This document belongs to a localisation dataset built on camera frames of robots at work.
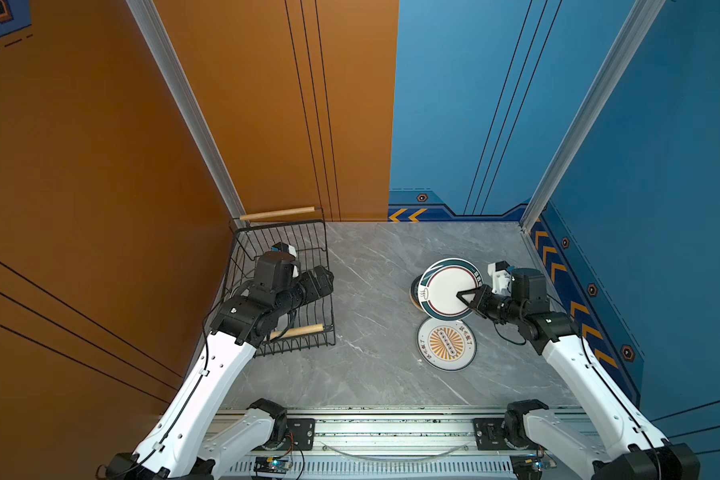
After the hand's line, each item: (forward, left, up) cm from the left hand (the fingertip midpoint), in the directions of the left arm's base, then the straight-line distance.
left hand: (322, 277), depth 72 cm
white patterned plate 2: (-6, -34, -26) cm, 43 cm away
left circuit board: (-35, +13, -30) cm, 48 cm away
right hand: (0, -34, -8) cm, 35 cm away
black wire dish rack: (-8, +4, -10) cm, 13 cm away
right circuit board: (-34, -49, -27) cm, 66 cm away
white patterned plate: (+5, -31, -10) cm, 33 cm away
